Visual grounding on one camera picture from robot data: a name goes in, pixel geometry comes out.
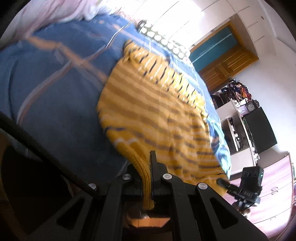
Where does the yellow striped knit sweater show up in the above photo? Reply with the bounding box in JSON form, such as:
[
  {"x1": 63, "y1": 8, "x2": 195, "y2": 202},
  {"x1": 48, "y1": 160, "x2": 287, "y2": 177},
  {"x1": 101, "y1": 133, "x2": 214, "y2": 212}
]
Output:
[{"x1": 97, "y1": 40, "x2": 227, "y2": 210}]

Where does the pink drawer cabinet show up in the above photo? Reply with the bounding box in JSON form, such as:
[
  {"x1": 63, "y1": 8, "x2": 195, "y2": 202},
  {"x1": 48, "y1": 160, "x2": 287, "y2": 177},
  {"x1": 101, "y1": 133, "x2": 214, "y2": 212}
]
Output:
[{"x1": 222, "y1": 152, "x2": 295, "y2": 239}]

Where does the white bookshelf unit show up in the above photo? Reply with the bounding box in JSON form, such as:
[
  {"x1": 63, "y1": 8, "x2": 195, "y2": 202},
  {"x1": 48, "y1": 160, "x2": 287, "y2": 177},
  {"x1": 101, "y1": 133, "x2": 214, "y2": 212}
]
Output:
[{"x1": 211, "y1": 80, "x2": 260, "y2": 175}]

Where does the black monitor screen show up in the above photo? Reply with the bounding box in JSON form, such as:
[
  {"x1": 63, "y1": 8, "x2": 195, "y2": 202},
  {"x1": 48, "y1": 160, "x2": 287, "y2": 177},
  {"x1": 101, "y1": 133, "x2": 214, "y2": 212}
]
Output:
[{"x1": 243, "y1": 108, "x2": 278, "y2": 154}]

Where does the small round clock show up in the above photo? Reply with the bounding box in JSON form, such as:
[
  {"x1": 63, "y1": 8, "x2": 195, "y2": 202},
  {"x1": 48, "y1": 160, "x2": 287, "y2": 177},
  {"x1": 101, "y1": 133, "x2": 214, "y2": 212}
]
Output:
[{"x1": 245, "y1": 103, "x2": 256, "y2": 112}]

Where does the brown wooden door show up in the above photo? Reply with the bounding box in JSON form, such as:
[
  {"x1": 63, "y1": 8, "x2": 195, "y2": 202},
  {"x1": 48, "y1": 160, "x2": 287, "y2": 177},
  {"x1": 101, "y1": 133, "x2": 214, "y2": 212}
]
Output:
[{"x1": 190, "y1": 21, "x2": 259, "y2": 94}]

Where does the blue patterned bedsheet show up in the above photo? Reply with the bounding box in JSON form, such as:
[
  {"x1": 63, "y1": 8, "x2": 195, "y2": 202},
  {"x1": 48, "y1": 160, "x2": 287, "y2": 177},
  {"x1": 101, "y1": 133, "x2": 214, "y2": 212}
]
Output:
[{"x1": 1, "y1": 15, "x2": 231, "y2": 183}]

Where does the green white patterned cushion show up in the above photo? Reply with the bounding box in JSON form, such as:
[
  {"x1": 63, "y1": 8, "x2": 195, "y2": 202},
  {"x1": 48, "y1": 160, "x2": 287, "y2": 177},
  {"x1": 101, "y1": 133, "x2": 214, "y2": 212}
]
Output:
[{"x1": 136, "y1": 20, "x2": 191, "y2": 63}]

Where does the pink white floral pillow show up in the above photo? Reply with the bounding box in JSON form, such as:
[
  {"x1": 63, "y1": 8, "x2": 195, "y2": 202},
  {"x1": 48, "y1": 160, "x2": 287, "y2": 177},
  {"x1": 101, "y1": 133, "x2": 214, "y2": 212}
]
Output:
[{"x1": 14, "y1": 0, "x2": 121, "y2": 31}]

